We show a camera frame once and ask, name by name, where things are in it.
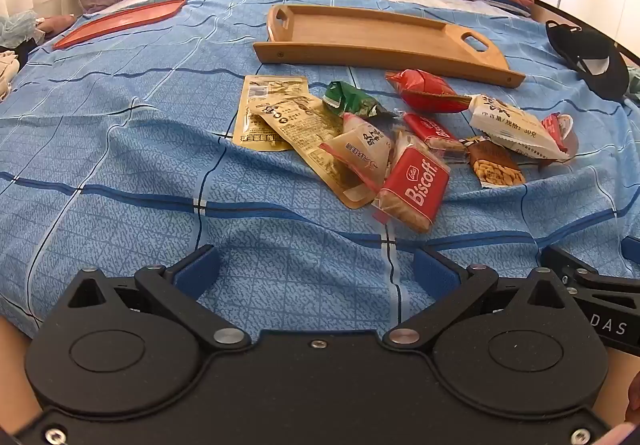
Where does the black cloth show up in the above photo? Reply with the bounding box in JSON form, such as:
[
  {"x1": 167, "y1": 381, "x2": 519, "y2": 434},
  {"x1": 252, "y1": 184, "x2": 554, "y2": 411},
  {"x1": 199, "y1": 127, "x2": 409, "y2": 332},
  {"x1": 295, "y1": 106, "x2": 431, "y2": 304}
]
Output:
[{"x1": 0, "y1": 36, "x2": 37, "y2": 56}]

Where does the teal cloth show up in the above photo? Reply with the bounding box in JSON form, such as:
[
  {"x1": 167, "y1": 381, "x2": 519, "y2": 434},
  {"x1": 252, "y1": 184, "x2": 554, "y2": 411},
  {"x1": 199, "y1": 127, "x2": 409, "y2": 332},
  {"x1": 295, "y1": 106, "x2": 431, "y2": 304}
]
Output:
[{"x1": 624, "y1": 66, "x2": 640, "y2": 102}]

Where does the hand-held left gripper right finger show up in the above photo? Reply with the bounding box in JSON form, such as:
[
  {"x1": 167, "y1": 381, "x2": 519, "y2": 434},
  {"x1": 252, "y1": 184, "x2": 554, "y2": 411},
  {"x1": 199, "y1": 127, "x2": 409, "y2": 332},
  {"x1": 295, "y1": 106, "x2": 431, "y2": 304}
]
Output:
[{"x1": 382, "y1": 247, "x2": 576, "y2": 353}]

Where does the red plastic tray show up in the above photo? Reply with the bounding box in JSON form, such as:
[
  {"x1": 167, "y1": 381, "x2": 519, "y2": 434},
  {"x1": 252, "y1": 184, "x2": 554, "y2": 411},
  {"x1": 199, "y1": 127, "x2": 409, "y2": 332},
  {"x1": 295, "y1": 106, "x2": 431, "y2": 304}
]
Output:
[{"x1": 52, "y1": 0, "x2": 187, "y2": 50}]

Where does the gold snack packet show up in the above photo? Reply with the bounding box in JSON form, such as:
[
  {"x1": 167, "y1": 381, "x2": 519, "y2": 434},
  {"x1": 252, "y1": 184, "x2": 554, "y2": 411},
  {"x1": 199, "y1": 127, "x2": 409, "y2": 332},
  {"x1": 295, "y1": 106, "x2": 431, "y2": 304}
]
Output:
[
  {"x1": 250, "y1": 95, "x2": 378, "y2": 210},
  {"x1": 233, "y1": 75, "x2": 311, "y2": 153}
]

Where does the beige cloth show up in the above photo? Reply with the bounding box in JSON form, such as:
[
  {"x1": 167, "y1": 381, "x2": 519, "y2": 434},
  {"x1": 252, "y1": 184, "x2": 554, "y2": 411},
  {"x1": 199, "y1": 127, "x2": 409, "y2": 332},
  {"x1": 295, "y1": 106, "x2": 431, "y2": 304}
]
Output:
[{"x1": 0, "y1": 50, "x2": 21, "y2": 100}]

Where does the green snack packet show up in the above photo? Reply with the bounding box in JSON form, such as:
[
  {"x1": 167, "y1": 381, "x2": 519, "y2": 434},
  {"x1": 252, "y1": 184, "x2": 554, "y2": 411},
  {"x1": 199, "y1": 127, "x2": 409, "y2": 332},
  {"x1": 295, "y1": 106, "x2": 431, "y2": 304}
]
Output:
[{"x1": 322, "y1": 81, "x2": 398, "y2": 122}]

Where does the person's right hand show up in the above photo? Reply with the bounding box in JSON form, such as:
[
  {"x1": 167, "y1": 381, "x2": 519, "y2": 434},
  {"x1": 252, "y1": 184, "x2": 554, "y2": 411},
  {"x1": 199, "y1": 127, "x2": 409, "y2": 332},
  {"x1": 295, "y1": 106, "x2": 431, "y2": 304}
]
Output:
[{"x1": 626, "y1": 367, "x2": 640, "y2": 426}]

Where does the wooden tray with handles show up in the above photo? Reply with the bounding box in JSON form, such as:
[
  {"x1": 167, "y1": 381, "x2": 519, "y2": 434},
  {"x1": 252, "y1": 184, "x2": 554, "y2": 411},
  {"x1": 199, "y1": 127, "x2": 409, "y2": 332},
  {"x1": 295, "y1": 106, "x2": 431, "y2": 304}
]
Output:
[{"x1": 252, "y1": 4, "x2": 527, "y2": 88}]

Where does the red snack bag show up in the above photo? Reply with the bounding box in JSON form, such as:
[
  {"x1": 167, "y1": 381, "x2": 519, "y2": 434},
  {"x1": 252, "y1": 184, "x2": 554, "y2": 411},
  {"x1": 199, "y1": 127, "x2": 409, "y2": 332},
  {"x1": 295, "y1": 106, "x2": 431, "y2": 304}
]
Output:
[{"x1": 385, "y1": 69, "x2": 473, "y2": 114}]

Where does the wooden bed frame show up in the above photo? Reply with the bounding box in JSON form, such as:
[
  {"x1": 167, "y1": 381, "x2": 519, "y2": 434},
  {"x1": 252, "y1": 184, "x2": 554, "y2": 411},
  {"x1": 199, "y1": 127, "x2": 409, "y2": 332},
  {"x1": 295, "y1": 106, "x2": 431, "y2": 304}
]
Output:
[{"x1": 532, "y1": 0, "x2": 640, "y2": 63}]

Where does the jelly cup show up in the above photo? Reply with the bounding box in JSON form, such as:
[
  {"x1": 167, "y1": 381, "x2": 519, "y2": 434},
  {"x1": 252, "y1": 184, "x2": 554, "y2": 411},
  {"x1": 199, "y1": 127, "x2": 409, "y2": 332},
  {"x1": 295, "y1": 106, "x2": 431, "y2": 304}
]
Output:
[{"x1": 539, "y1": 112, "x2": 580, "y2": 170}]

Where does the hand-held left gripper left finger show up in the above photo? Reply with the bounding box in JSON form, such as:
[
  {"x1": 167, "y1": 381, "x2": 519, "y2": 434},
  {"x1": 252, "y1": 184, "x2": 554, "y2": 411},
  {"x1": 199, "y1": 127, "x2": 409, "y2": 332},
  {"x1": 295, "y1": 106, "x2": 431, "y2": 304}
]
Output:
[{"x1": 65, "y1": 244, "x2": 252, "y2": 352}]

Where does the pink cloth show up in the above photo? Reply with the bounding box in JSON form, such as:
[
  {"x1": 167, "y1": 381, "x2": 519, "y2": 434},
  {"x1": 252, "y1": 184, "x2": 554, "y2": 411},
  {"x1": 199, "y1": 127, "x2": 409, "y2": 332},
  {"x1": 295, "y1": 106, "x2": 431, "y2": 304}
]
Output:
[{"x1": 37, "y1": 14, "x2": 77, "y2": 36}]

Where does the black bag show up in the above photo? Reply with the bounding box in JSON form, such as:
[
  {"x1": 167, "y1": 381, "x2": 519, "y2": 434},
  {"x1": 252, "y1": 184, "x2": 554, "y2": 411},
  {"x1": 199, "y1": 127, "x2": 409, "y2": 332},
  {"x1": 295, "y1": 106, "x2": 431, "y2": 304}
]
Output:
[{"x1": 545, "y1": 20, "x2": 632, "y2": 102}]

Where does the large red biscuit packet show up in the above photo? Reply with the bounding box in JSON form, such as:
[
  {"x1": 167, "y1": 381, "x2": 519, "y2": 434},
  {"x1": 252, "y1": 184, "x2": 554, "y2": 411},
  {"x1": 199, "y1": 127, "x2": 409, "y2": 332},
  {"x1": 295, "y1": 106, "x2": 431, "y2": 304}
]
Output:
[{"x1": 372, "y1": 130, "x2": 452, "y2": 234}]

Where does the white pastry packet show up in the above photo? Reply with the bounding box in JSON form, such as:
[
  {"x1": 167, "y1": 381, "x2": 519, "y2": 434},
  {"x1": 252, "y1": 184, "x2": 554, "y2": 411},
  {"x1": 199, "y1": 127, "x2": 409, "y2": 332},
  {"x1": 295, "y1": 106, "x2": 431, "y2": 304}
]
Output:
[{"x1": 468, "y1": 94, "x2": 572, "y2": 162}]

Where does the small red biscuit packet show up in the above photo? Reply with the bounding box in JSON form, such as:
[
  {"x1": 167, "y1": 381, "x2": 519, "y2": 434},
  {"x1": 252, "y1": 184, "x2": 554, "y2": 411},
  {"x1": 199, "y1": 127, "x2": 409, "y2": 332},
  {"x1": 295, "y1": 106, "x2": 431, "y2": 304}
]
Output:
[{"x1": 401, "y1": 112, "x2": 468, "y2": 153}]

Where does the blue checked bedsheet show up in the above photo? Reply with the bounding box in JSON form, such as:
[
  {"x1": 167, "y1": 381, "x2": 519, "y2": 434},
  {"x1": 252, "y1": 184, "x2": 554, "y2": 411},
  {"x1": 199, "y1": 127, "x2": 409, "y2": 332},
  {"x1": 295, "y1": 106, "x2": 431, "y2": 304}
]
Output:
[{"x1": 0, "y1": 0, "x2": 640, "y2": 356}]

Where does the beige red-trimmed snack packet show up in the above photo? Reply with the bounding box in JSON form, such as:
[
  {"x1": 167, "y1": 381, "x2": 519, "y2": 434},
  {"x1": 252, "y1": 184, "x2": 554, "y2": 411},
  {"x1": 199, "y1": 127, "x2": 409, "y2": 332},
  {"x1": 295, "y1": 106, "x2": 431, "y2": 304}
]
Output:
[{"x1": 319, "y1": 112, "x2": 396, "y2": 196}]

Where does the light blue cloth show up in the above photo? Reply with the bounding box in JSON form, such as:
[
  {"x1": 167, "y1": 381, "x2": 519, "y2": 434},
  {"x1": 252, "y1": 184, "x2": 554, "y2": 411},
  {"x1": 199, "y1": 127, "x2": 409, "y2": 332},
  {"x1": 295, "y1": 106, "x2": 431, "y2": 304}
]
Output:
[{"x1": 0, "y1": 10, "x2": 40, "y2": 48}]

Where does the brown peanut packet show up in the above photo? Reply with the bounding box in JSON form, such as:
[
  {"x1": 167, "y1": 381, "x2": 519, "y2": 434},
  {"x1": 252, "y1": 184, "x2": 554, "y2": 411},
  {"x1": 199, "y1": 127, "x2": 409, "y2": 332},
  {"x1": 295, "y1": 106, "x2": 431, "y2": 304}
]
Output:
[{"x1": 462, "y1": 136, "x2": 527, "y2": 189}]

